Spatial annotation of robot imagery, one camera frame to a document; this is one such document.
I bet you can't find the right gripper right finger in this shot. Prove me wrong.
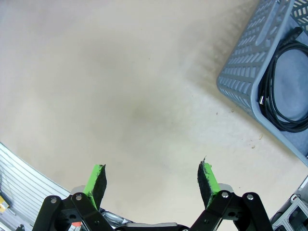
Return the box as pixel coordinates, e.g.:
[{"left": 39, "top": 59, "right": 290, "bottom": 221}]
[{"left": 190, "top": 156, "right": 274, "bottom": 231}]

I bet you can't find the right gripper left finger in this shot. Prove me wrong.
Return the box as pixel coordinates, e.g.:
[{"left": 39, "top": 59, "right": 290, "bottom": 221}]
[{"left": 32, "top": 164, "right": 114, "bottom": 231}]

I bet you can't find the thin black cable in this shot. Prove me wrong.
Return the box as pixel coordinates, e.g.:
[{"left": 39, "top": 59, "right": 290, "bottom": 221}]
[{"left": 257, "top": 26, "right": 308, "bottom": 133}]

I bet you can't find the grey ribbed metal panel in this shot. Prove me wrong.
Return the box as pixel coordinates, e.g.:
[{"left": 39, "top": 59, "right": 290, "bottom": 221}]
[{"left": 0, "top": 141, "right": 72, "bottom": 227}]

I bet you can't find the blue-grey plastic basket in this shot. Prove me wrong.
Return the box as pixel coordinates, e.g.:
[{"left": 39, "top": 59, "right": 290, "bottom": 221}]
[{"left": 216, "top": 0, "right": 308, "bottom": 168}]

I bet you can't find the grey metal frame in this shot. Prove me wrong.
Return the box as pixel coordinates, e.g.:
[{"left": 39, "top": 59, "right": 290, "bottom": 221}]
[{"left": 270, "top": 175, "right": 308, "bottom": 231}]

